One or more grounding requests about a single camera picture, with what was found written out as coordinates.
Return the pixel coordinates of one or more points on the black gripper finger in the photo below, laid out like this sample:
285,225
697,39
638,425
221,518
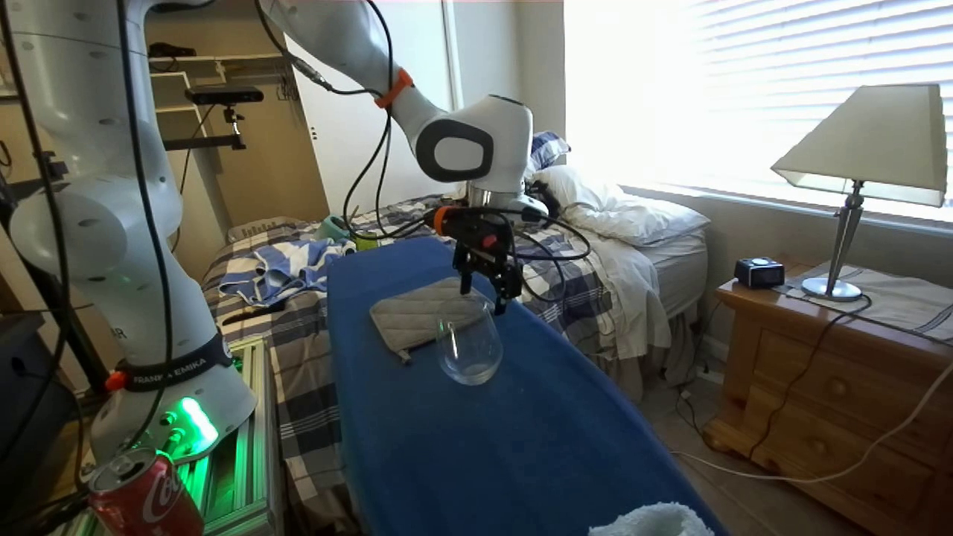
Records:
508,283
465,282

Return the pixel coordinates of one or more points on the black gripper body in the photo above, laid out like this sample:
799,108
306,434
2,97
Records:
483,243

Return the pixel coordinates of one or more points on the grey quilted mat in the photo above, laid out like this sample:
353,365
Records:
408,319

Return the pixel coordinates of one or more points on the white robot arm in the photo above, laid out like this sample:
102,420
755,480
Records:
108,225

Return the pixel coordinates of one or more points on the clear stemless glass cup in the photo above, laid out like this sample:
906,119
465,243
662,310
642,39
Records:
468,352

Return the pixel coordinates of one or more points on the plaid blue pillow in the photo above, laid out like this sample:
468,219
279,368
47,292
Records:
548,149

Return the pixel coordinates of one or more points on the bed with plaid bedding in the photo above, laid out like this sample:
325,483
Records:
614,279

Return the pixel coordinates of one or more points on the white pillow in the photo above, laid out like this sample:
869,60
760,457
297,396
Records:
612,212

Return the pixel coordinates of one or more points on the blue ironing board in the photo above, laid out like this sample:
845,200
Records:
545,447

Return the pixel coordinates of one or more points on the white window blinds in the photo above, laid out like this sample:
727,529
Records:
709,94

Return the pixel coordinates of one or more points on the small black alarm clock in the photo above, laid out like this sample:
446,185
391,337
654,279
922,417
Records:
760,271

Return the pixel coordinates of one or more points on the white folded cloth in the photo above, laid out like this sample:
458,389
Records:
656,518

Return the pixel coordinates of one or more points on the wooden nightstand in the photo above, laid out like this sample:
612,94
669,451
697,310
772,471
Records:
852,411

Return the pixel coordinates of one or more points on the red soda can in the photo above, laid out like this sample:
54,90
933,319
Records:
140,496

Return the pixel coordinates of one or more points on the cream shade table lamp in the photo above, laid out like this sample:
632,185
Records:
879,145

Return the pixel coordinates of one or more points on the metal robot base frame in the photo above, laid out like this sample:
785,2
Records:
239,486

